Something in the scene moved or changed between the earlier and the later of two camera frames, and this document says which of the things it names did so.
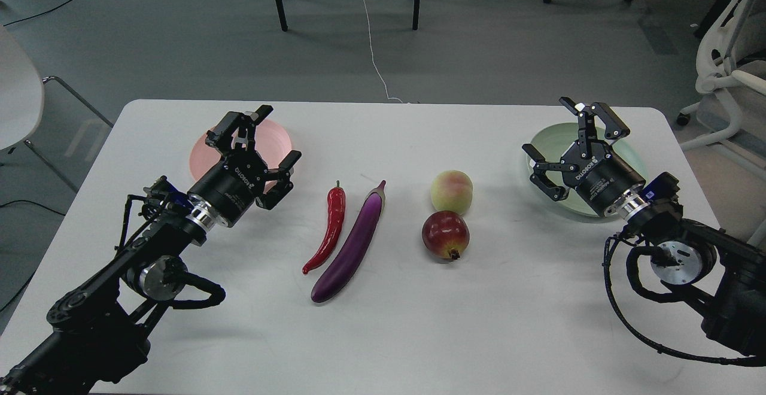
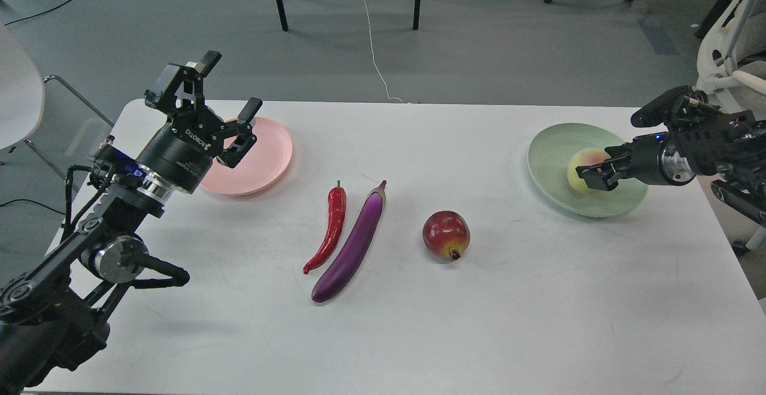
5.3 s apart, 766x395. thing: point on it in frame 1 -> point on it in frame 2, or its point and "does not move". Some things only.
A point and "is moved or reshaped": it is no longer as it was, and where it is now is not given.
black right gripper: x=604 y=176 -> x=651 y=163
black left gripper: x=230 y=191 -> x=179 y=154
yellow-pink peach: x=452 y=190 is moved or reshaped
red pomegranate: x=446 y=234 does not move
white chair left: x=21 y=97 does not move
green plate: x=555 y=145 does not move
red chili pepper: x=336 y=204 does not move
